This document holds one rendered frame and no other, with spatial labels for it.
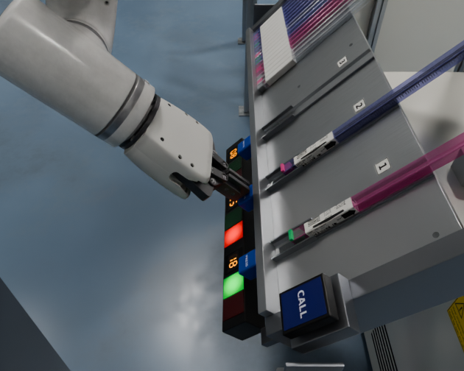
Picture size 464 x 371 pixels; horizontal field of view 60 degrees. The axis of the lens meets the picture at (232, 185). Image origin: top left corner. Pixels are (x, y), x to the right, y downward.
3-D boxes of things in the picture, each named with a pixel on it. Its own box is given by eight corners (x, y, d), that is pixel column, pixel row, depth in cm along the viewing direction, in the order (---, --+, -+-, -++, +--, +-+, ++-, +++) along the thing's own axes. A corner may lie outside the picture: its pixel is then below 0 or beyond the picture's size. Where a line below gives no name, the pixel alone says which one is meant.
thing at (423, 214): (295, 324, 42) (275, 314, 41) (264, 41, 89) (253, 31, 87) (478, 248, 32) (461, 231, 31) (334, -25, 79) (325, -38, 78)
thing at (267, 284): (302, 336, 44) (257, 314, 41) (267, 52, 91) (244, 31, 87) (311, 333, 43) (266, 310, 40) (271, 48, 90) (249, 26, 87)
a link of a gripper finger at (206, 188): (155, 152, 47) (183, 146, 52) (189, 207, 46) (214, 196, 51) (161, 146, 46) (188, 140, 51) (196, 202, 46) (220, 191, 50)
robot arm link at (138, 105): (104, 104, 51) (124, 117, 52) (86, 149, 44) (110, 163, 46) (143, 59, 46) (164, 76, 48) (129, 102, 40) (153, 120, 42)
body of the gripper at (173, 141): (121, 109, 52) (188, 155, 57) (103, 162, 45) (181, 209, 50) (156, 71, 48) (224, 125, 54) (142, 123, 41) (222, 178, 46)
